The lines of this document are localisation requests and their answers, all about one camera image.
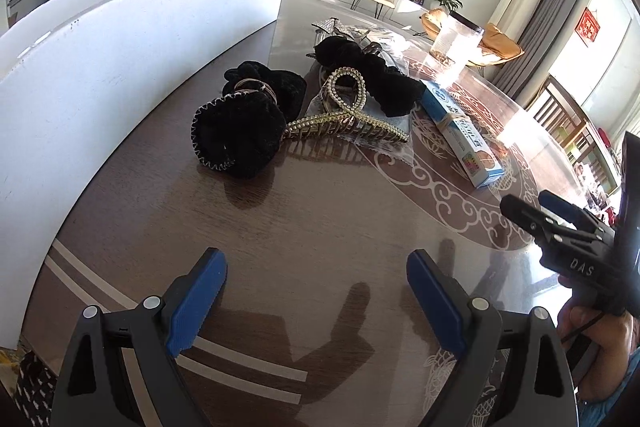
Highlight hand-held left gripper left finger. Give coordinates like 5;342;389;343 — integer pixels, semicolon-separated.
50;247;228;427

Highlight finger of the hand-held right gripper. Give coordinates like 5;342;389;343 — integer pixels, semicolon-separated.
500;194;577;258
539;190;603;230

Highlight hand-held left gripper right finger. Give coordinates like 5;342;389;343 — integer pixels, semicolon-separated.
406;248;576;427

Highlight blue ointment box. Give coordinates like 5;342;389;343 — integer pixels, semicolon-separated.
419;80;503;188

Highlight black scrunchie with stitched trim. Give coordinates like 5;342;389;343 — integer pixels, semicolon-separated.
191;94;289;179

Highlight gold pearl hair claw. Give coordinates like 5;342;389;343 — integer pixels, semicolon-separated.
284;67;408;146

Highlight large black velvet scrunchie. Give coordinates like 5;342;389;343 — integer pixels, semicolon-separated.
314;38;427;118

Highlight black hair tie gold rings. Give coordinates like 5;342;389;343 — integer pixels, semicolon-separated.
222;61;307;120

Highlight white cardboard box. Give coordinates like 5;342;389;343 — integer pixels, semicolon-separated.
0;0;292;339

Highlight silver rhinestone bow clip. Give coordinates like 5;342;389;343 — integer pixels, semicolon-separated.
312;18;352;40

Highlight brown patterned desktop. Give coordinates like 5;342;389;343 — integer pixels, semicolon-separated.
20;0;626;427

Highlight person's right hand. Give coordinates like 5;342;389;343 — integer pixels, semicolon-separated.
556;306;640;400

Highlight dark wooden slatted chair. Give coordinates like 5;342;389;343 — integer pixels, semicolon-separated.
527;74;621;198

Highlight orange lounge chair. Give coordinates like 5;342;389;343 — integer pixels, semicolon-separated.
419;8;525;65

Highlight grey curtain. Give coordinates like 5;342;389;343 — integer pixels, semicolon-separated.
492;0;591;105

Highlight black white patterned cloth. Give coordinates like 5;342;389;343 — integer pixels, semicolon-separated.
12;351;58;427

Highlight clear plastic container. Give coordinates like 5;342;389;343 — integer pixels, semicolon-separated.
431;13;485;70

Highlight crumpled clear plastic bags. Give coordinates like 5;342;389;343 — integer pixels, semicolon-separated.
350;24;437;78

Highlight black cable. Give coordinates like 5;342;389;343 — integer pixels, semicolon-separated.
560;313;607;344

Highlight red wall hanging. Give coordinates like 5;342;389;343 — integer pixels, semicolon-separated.
576;7;601;42

